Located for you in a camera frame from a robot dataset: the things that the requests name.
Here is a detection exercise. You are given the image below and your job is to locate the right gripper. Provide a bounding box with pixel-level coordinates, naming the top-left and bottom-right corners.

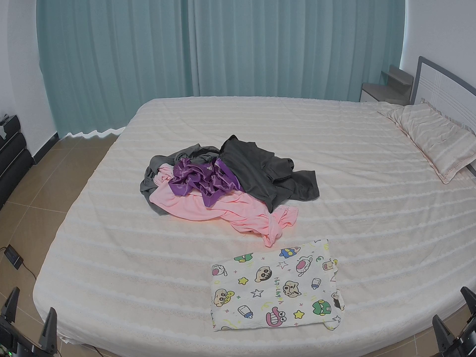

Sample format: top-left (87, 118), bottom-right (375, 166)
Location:
top-left (432, 287), bottom-right (476, 357)

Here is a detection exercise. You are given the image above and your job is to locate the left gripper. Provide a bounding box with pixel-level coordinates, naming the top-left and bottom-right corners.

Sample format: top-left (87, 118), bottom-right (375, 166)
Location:
top-left (0, 287), bottom-right (58, 357)

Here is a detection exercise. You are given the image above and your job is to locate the white printed pyjama top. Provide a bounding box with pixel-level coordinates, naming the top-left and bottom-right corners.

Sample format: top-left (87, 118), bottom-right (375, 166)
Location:
top-left (210, 238), bottom-right (346, 332)

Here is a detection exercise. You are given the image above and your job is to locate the bed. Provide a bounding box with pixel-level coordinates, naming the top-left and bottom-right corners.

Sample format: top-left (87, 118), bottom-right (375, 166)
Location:
top-left (33, 56), bottom-right (476, 357)

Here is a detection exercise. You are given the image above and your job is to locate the small black power box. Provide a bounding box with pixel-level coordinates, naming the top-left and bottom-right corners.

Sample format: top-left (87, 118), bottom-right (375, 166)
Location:
top-left (4, 245), bottom-right (24, 270)

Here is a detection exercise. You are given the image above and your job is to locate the dark grey chest of drawers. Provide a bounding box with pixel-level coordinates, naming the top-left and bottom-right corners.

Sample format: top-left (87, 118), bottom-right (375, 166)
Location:
top-left (0, 115), bottom-right (33, 209)

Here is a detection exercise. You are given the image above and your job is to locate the grey garment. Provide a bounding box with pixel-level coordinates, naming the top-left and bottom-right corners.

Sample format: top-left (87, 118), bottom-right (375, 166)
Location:
top-left (139, 144), bottom-right (220, 216)

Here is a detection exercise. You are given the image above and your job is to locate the pink garment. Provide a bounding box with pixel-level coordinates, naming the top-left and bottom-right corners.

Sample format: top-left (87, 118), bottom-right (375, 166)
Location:
top-left (149, 164), bottom-right (300, 247)

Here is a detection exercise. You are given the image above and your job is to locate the purple satin garment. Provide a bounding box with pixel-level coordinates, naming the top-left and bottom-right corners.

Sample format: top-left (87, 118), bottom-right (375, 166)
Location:
top-left (168, 157), bottom-right (244, 207)

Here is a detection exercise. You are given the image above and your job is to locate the grey bedside table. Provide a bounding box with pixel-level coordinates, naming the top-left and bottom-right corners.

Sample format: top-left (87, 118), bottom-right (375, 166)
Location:
top-left (360, 65), bottom-right (414, 106)

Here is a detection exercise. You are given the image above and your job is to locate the black garment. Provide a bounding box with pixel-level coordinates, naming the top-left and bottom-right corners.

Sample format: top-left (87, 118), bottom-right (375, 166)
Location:
top-left (219, 135), bottom-right (321, 213)

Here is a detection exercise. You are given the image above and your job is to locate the blue-green curtain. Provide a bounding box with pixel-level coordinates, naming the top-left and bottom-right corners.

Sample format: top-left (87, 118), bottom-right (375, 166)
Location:
top-left (36, 0), bottom-right (198, 138)
top-left (188, 0), bottom-right (406, 103)

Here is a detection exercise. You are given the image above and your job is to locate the thin black cable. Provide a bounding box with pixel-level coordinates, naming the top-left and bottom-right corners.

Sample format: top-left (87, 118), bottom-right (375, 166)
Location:
top-left (20, 260), bottom-right (38, 280)

